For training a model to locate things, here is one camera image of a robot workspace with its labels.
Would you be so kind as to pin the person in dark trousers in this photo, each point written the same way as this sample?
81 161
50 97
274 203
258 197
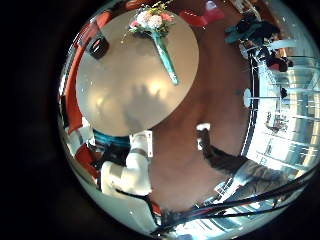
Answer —
226 160

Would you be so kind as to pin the bouquet with teal stem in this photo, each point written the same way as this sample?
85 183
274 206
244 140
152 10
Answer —
163 53

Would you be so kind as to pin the red chair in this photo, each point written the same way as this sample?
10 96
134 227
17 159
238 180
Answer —
193 18
86 158
215 11

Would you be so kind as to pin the person in dark jacket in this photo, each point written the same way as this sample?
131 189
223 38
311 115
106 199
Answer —
250 28

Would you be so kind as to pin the white round sign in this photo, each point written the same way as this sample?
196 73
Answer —
247 97

